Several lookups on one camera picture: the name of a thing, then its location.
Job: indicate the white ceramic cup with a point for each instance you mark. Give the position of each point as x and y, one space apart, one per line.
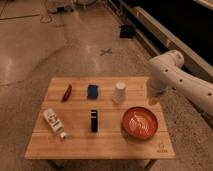
119 92

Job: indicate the black box on floor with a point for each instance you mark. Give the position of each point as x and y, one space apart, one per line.
127 31

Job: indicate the white tube with label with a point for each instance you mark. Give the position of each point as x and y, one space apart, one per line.
55 123

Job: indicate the black rectangular device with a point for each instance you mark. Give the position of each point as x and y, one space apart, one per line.
94 120

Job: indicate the blue eraser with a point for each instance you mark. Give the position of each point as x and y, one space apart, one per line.
92 92

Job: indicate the red pocket knife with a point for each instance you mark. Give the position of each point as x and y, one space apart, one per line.
67 93

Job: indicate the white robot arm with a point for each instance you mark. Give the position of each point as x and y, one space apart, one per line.
165 70

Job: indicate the orange patterned bowl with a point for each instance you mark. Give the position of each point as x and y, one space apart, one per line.
140 122

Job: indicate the wooden folding table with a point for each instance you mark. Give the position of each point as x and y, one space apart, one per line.
110 142

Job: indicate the grey floor equipment base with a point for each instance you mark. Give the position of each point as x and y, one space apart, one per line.
54 6

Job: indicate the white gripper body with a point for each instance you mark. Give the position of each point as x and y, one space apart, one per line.
152 100

